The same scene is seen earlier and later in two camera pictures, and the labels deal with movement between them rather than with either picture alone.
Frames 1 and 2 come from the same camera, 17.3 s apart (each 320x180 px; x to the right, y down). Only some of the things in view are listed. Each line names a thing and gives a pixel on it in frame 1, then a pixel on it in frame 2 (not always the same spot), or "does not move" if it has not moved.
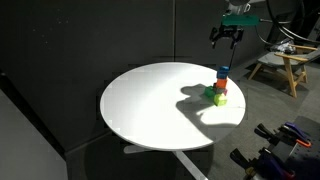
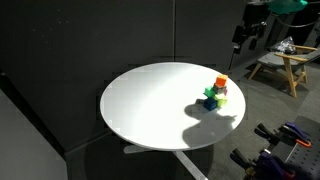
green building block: x=209 y=91 does not move
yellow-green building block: x=220 y=99 does not move
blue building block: x=222 y=72 → x=210 y=103
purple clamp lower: x=265 y=165 does not move
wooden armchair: x=294 y=62 does not move
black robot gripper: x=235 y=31 → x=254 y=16
